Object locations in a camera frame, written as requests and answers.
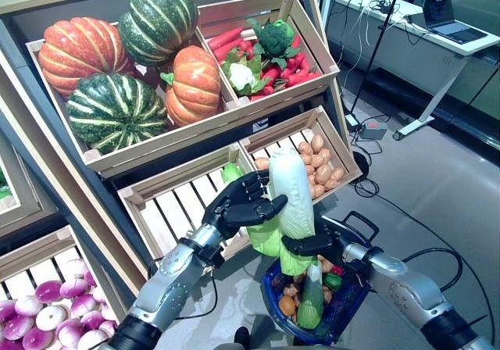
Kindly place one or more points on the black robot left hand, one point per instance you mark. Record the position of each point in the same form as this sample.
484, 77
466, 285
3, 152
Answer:
234, 209

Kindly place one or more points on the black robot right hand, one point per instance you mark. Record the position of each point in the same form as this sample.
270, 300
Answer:
308, 245

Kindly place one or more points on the blue plastic shopping basket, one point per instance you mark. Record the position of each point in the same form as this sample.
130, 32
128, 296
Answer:
345, 311

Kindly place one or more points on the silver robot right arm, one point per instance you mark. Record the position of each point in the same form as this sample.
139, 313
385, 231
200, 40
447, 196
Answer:
406, 287

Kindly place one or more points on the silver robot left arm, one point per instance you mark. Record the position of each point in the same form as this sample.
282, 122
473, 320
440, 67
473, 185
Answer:
172, 279

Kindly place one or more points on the potatoes in basket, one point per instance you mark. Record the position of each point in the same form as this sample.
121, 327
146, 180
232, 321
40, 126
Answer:
287, 305

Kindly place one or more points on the small red vegetable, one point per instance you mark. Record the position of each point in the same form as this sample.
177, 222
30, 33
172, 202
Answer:
338, 270

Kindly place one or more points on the small green pepper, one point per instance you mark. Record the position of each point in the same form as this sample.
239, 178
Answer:
332, 281

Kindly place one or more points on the wooden slatted cabbage crate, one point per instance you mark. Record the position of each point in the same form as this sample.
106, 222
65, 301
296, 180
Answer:
176, 175

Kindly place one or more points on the wooden potato crate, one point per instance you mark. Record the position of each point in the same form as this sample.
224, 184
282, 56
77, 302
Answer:
281, 126

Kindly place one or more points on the black round disc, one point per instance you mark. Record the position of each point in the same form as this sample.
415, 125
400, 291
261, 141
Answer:
359, 164

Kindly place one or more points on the wooden pumpkin crate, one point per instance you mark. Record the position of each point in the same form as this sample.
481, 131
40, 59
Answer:
164, 139

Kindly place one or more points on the small orange pumpkin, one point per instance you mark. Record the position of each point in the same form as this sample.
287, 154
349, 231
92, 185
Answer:
193, 88

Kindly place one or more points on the black power adapter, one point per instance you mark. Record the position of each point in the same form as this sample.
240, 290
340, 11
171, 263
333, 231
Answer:
351, 122

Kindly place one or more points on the grey box red button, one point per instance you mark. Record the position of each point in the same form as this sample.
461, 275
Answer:
371, 131

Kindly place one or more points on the wooden display shelf rack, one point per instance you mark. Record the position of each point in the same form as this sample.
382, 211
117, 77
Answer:
105, 229

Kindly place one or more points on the white cauliflower with leaves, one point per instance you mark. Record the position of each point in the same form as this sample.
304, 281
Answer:
240, 74

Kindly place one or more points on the red carrot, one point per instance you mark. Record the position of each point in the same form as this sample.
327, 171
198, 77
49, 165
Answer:
270, 76
302, 79
224, 38
232, 50

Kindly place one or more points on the green pumpkin cream stripes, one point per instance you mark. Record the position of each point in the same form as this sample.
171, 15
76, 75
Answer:
113, 111

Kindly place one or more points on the purple white turnip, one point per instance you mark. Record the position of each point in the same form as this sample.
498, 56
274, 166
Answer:
70, 333
17, 327
37, 339
51, 317
76, 267
73, 287
91, 339
6, 311
27, 305
47, 291
92, 319
84, 305

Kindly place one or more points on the green broccoli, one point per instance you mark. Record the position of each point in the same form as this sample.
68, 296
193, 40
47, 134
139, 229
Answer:
275, 37

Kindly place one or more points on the wooden carrot crate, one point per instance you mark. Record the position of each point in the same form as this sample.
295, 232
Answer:
242, 14

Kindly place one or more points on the wooden turnip crate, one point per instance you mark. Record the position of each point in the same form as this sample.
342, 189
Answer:
39, 246

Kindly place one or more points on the grey wooden crate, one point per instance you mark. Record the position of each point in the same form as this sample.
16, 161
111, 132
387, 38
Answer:
31, 209

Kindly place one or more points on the green pumpkin yellow stripes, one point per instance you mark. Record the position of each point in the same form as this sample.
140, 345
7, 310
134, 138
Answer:
160, 18

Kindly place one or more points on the black tripod pole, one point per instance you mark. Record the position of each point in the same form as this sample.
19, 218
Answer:
375, 49

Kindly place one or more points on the white office desk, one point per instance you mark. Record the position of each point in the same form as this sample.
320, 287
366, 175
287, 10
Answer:
445, 88

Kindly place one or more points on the large orange pumpkin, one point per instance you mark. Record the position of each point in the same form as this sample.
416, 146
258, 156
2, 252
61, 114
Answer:
78, 53

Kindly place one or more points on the green leafy vegetable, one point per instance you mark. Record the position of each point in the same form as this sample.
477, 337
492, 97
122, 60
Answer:
4, 186

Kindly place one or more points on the grey laptop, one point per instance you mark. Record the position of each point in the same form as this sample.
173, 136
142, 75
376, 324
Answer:
457, 29

